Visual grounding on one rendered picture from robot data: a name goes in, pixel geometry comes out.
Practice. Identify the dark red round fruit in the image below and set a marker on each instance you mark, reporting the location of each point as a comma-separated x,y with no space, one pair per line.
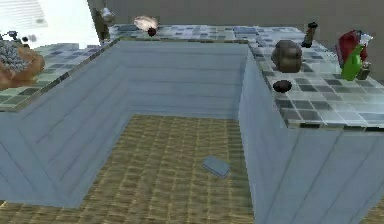
152,32

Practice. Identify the red bag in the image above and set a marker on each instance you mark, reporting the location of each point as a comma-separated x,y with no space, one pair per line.
348,45

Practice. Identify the bright window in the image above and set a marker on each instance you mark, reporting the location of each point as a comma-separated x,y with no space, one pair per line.
50,20

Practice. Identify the black pepper mill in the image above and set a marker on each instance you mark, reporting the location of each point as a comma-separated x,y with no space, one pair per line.
310,34

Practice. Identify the dark brown small oval object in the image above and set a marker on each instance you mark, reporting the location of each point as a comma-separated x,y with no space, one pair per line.
282,86

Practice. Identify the brown bottle with silver top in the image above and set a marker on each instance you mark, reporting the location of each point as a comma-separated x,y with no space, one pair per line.
101,25

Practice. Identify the green bottle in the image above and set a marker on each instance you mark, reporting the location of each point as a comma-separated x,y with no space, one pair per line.
352,63

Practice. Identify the brown lumpy round object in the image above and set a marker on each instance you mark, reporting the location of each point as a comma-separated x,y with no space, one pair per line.
287,56

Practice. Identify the blue grey kitchen counter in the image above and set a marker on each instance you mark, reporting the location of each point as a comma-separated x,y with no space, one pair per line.
186,80

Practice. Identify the blue grey flat block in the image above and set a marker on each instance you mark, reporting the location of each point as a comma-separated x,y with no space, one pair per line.
216,166

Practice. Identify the small dark jar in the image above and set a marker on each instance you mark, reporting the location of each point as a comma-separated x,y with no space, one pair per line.
364,70

